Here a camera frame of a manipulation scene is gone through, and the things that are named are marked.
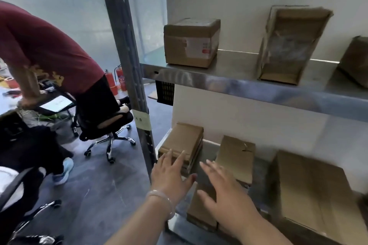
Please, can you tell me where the person's right forearm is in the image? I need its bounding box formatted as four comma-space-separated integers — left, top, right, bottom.
230, 216, 294, 245

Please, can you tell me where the pile of brown cardboard boxes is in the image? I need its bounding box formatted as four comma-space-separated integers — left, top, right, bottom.
157, 122, 368, 245

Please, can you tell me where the person's right hand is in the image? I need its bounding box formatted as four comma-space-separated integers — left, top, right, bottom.
197, 160, 264, 237

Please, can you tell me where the row of brown cardboard boxes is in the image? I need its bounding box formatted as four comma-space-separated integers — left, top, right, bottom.
164, 5, 368, 89

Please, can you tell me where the red fire extinguisher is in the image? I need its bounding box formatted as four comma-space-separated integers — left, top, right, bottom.
114, 64, 128, 92
104, 69, 119, 96

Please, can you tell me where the black lattice crate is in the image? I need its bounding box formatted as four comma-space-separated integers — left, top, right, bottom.
155, 80, 175, 107

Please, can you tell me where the person's left forearm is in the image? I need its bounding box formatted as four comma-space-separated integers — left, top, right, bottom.
105, 196, 173, 245

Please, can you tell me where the person's left hand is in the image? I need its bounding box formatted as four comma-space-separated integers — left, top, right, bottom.
150, 149, 198, 207

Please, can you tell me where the pale green paper label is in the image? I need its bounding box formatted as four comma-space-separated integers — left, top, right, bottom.
132, 109, 152, 131

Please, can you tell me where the metal shelving rack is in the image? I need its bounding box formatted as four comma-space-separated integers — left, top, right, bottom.
96, 0, 368, 245

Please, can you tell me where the white jade bracelet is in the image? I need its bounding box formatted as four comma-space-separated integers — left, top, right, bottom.
145, 189, 176, 220

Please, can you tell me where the white office desk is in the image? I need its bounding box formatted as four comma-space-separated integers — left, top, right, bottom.
0, 85, 76, 118

